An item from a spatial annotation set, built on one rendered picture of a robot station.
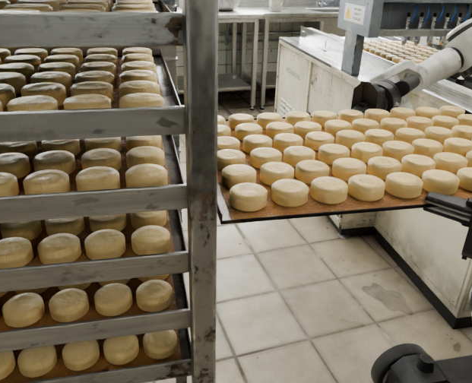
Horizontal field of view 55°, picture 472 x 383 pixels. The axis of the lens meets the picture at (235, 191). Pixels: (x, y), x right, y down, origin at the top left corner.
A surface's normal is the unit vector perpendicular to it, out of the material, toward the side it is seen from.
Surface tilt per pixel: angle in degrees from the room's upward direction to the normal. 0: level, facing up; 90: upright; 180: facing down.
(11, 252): 0
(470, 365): 0
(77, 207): 90
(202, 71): 90
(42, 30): 90
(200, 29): 90
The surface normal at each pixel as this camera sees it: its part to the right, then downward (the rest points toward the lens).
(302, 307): 0.03, -0.89
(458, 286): -0.98, 0.07
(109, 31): 0.21, 0.44
